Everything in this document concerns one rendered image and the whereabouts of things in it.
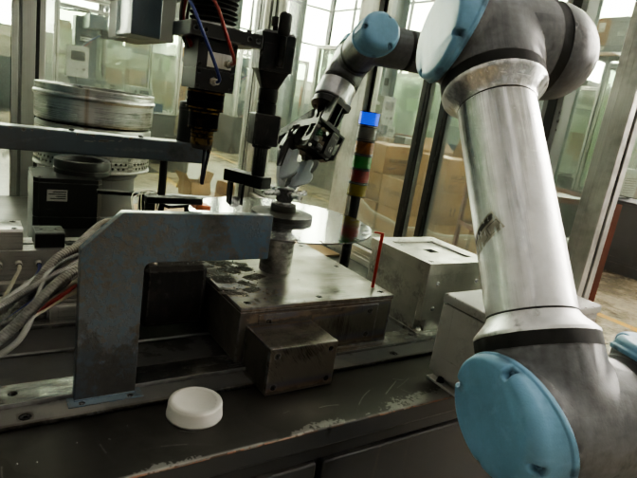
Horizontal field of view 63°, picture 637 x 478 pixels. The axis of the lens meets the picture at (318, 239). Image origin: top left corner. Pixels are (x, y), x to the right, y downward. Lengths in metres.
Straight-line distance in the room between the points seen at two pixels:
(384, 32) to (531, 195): 0.53
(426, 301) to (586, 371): 0.57
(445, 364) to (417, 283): 0.21
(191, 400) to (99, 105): 0.92
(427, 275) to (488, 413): 0.54
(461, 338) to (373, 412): 0.18
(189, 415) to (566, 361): 0.43
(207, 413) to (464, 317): 0.41
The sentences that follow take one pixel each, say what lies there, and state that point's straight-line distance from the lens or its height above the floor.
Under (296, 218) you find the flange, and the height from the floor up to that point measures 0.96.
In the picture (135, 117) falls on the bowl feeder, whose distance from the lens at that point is 1.49.
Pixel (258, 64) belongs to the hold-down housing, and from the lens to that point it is 0.85.
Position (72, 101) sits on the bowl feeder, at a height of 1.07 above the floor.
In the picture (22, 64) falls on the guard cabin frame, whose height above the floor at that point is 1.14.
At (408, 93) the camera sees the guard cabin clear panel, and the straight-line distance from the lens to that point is 1.41.
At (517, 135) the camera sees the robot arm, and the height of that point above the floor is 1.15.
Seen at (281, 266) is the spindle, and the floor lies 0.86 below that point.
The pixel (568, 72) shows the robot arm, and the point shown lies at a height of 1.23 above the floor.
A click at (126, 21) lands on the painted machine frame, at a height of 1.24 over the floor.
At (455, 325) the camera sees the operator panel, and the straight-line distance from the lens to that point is 0.86.
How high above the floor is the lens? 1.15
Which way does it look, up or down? 14 degrees down
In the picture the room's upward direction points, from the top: 9 degrees clockwise
